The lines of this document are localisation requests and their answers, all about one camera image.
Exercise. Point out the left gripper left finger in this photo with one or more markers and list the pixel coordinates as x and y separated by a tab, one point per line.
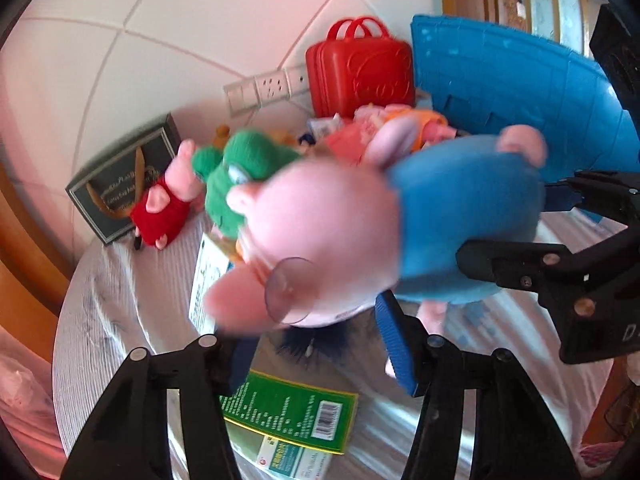
126	434

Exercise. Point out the white teal medicine box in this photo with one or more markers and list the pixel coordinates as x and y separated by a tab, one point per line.
290	461

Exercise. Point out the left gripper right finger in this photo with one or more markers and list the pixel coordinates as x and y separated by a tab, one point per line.
515	434

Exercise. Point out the white blue wipes packet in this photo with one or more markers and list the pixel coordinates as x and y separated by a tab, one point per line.
320	128

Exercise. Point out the green frog hat duck plush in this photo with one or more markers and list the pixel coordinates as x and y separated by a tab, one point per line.
248	156

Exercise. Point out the dark blue furry toy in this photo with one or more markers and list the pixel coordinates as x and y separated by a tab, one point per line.
336	342

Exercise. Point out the pink pig plush blue body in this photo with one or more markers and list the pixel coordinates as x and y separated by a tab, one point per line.
322	238

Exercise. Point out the blue plastic storage crate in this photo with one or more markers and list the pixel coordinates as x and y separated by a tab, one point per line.
485	77

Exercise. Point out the green medicine box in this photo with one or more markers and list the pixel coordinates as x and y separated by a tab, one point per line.
295	413

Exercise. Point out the white wall socket panel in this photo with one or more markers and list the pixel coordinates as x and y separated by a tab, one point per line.
256	92

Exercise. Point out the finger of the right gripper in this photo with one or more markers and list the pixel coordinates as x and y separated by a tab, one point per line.
491	266
595	192

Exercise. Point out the black framed gift box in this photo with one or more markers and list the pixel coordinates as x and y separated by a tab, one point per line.
107	187

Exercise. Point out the pig plush orange dress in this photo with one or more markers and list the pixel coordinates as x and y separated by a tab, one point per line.
402	127

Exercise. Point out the white blue medicine box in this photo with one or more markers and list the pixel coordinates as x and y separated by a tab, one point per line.
210	265

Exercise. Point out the pink pig plush red dress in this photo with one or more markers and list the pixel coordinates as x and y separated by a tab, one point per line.
163	208

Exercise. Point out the red toy suitcase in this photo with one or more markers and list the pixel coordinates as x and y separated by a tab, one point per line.
359	63

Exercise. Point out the pink floral tissue pack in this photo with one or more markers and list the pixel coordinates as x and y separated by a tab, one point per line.
350	142

